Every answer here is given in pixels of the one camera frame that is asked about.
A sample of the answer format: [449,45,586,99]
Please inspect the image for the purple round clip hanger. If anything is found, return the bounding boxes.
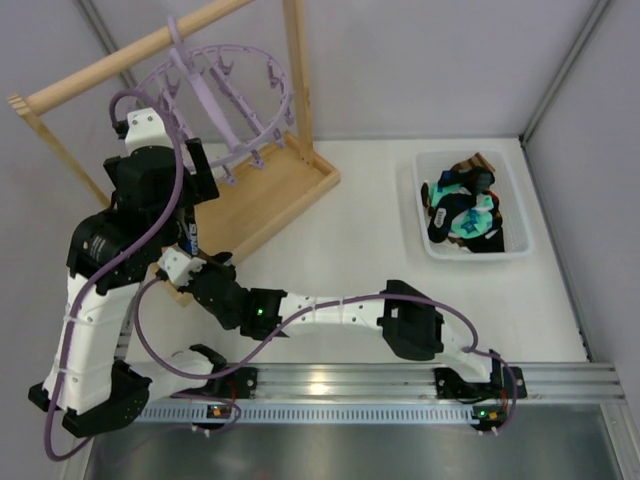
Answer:
[122,14,296,189]

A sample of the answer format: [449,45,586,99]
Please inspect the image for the mint green sock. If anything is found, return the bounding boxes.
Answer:
[428,184,499,239]

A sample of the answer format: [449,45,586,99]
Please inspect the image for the black sport sock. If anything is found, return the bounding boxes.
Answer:
[180,207,200,256]
[420,167,504,253]

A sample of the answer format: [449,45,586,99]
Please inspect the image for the brown striped sock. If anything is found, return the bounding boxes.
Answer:
[460,152,495,173]

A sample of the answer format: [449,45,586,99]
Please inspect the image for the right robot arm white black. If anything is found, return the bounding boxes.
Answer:
[159,249,503,389]

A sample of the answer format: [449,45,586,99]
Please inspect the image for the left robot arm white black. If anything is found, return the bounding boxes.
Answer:
[28,138,219,438]

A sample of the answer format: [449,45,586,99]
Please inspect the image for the wooden hanging rack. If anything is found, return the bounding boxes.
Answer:
[6,0,344,309]

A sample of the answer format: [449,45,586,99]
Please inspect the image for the white plastic basket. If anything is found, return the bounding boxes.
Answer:
[396,145,533,262]

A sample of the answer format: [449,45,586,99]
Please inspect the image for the black white striped sock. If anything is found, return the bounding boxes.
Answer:
[464,227,505,254]

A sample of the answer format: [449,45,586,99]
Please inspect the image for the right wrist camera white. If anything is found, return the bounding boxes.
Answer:
[157,247,206,288]

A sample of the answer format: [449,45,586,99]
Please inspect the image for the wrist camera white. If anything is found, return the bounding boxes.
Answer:
[115,108,172,154]
[157,247,206,288]

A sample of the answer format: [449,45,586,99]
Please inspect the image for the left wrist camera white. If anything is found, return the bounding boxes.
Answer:
[115,108,172,154]

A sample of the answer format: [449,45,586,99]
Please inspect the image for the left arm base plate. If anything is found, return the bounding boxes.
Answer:
[218,367,259,400]

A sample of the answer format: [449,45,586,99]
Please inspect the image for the white slotted cable duct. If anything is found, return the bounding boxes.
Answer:
[138,401,504,425]

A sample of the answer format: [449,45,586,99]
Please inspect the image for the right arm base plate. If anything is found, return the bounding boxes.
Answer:
[434,366,528,404]

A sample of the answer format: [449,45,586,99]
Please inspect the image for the aluminium mounting rail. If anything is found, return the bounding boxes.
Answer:
[144,363,626,401]

